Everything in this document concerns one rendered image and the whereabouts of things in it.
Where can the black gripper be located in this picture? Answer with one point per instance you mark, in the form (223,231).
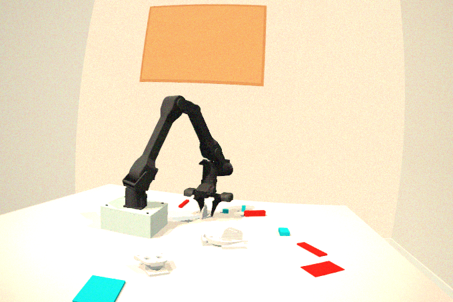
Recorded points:
(225,196)

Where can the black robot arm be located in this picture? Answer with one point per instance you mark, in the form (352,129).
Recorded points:
(143,170)

